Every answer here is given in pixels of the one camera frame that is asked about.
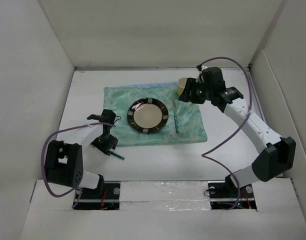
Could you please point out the silver table knife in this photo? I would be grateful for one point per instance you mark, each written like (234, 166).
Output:
(175, 117)

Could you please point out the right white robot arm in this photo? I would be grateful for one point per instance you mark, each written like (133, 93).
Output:
(276, 153)

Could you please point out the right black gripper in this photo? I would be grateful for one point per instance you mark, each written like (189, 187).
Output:
(191, 84)

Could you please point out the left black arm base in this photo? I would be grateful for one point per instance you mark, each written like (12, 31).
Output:
(106, 197)

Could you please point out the dark rimmed cream plate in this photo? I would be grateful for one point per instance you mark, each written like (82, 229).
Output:
(148, 115)

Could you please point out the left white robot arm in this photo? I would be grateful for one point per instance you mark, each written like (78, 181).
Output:
(62, 153)

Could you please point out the fork with teal handle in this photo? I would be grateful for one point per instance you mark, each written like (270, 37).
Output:
(116, 155)

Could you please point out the yellow cup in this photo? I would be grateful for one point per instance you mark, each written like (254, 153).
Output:
(181, 83)

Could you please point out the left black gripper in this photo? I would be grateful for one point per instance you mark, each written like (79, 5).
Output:
(110, 145)

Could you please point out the green patterned cloth napkin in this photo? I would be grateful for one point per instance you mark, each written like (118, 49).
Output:
(190, 123)

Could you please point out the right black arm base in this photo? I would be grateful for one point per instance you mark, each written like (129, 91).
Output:
(224, 195)

